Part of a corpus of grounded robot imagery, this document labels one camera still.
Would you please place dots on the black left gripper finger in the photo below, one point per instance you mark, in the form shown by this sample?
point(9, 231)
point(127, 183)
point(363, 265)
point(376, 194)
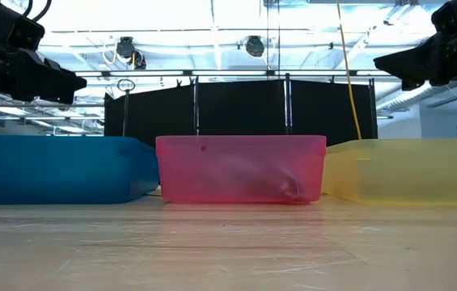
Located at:
point(56, 78)
point(56, 98)

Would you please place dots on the blue plastic bin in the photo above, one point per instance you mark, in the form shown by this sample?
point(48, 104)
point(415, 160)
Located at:
point(50, 169)

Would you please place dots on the black ceiling spotlight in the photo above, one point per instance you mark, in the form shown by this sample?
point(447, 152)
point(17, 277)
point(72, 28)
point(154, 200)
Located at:
point(125, 46)
point(255, 46)

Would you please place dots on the yellow plastic bin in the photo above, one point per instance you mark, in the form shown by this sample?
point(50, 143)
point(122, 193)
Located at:
point(406, 174)

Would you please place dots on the red plastic bin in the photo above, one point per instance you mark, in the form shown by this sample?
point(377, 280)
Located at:
point(212, 169)

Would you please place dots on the black partition screen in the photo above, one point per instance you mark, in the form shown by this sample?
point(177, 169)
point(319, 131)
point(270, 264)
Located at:
point(240, 109)

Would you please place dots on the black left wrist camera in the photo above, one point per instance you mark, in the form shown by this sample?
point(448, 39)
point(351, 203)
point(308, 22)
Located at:
point(26, 34)

